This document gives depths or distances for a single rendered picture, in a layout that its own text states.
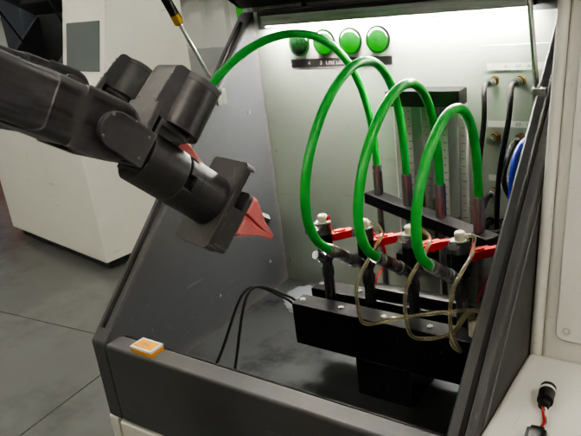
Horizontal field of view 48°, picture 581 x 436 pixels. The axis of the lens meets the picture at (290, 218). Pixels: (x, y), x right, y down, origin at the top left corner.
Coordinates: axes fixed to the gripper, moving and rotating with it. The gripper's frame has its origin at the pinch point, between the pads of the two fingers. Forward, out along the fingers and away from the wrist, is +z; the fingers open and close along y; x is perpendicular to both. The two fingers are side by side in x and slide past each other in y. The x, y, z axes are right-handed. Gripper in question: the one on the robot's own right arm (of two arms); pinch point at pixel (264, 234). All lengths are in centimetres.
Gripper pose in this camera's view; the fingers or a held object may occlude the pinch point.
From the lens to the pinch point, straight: 77.7
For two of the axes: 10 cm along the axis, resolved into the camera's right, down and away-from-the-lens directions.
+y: 4.3, -8.9, 1.5
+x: -6.5, -1.9, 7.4
